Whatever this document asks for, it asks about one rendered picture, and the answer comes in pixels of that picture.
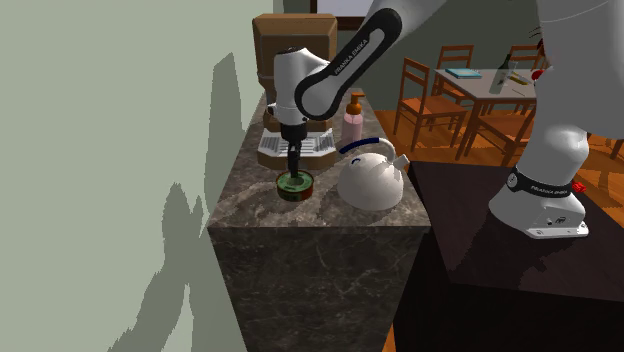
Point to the green round tin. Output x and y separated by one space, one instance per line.
294 191

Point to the grey dining table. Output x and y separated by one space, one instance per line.
480 88

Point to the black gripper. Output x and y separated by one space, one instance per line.
293 132

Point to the pink soap dispenser, orange pump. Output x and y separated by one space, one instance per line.
352 124

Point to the wooden dining chair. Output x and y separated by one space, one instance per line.
456 53
424 105
502 128
524 52

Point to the brown coffee machine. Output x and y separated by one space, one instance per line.
292 31

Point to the dark robot stand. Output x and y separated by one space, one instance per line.
487 273

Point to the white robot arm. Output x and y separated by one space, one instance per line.
560 88

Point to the window with dark frame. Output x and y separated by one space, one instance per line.
341 8

